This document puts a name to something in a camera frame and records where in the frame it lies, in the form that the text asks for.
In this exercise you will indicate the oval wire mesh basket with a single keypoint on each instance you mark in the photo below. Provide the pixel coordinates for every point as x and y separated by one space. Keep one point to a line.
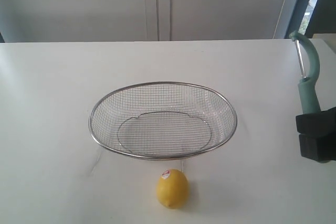
162 120

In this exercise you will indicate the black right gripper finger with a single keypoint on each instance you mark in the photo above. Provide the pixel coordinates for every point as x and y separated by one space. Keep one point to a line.
316 124
319 149

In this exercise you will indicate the teal handled vegetable peeler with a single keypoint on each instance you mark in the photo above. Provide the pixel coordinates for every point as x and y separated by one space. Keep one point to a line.
310 69

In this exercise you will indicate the yellow lemon with sticker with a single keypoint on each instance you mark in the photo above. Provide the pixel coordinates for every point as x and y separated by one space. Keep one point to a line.
172 189

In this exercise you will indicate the white side table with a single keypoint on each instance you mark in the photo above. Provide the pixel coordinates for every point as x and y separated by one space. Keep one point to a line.
329 39

